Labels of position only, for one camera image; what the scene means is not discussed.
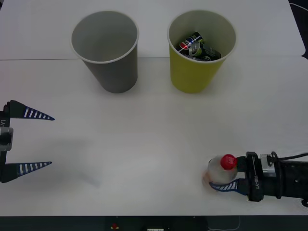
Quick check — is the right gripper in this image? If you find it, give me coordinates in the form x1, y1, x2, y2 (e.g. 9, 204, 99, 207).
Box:
208, 151, 266, 202

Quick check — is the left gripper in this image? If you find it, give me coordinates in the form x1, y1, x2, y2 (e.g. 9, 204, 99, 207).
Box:
0, 100, 55, 184

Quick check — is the clear bottle with red cap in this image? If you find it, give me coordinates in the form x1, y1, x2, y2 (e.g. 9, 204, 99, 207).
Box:
202, 154, 238, 191

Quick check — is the yellow-green plastic waste bin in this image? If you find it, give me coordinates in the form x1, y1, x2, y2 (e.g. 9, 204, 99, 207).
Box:
167, 9, 237, 94

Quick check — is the dark drink can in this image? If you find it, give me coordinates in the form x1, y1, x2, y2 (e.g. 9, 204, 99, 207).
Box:
192, 55, 213, 62

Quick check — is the grey plastic waste bin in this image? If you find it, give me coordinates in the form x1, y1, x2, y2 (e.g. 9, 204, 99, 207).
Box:
70, 10, 140, 94

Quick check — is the black can with silver top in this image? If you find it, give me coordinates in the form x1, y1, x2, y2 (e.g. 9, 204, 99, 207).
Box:
188, 40, 222, 60

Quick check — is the blue and black drink can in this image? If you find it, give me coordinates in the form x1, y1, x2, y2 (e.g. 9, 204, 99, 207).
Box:
175, 31, 204, 52

